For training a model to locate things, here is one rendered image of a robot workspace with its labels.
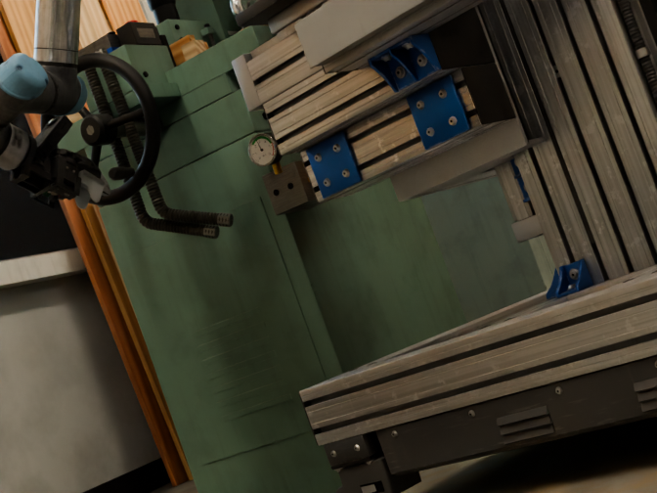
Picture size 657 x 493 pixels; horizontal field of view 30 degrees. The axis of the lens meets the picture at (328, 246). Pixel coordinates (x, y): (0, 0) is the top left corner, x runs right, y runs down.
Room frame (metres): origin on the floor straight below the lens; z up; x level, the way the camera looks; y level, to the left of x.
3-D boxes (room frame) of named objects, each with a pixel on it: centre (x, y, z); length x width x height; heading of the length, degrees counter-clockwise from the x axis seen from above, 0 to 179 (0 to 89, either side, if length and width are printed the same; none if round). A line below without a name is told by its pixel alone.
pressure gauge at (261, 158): (2.26, 0.05, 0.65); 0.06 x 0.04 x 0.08; 59
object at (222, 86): (2.53, 0.19, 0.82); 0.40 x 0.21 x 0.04; 59
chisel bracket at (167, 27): (2.59, 0.15, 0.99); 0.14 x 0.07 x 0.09; 149
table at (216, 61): (2.49, 0.22, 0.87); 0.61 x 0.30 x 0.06; 59
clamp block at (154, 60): (2.42, 0.26, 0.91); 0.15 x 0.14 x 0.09; 59
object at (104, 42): (2.41, 0.26, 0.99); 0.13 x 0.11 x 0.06; 59
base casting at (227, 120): (2.68, 0.09, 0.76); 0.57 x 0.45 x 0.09; 149
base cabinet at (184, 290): (2.68, 0.10, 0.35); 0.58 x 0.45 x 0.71; 149
